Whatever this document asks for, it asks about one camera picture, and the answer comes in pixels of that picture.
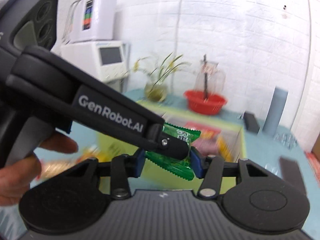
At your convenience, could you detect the green peas snack packet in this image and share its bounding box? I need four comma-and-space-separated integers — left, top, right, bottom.
145, 122, 201, 181

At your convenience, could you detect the yellow biscuit roll packet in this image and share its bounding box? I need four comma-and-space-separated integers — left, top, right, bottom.
36, 159, 78, 180

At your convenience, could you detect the gold snack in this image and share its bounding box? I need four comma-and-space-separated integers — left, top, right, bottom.
76, 145, 112, 163

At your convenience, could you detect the yellow chips bag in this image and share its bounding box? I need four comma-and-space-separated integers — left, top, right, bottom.
216, 135, 233, 162

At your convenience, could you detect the person's left hand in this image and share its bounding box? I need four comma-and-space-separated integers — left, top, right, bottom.
0, 132, 78, 206

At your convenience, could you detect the smartphone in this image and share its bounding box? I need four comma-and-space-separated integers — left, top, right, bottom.
279, 157, 307, 195

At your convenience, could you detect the red snack packet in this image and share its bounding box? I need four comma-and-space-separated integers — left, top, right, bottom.
183, 121, 221, 140

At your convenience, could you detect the glass vase with flowers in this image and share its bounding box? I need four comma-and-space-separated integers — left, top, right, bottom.
132, 53, 191, 102

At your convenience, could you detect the red plastic basket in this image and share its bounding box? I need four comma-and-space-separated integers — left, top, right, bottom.
183, 90, 227, 115

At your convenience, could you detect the green cardboard box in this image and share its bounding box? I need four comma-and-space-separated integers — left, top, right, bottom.
96, 100, 247, 196

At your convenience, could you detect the teal heart-print tablecloth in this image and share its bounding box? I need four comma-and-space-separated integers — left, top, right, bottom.
1, 89, 319, 239

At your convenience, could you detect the white water dispenser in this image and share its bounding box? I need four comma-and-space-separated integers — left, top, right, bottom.
61, 41, 130, 93

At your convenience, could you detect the black rectangular case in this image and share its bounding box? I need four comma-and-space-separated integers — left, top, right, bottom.
243, 112, 260, 134

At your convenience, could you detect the glass pitcher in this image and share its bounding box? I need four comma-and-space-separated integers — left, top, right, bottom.
194, 60, 226, 95

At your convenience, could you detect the black stirring stick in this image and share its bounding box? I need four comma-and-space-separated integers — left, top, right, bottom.
202, 54, 208, 100

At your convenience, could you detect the white water purifier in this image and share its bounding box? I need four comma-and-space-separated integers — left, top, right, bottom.
69, 0, 117, 43

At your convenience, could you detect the grey cylinder bottle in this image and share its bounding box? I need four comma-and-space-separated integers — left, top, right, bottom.
263, 87, 288, 137

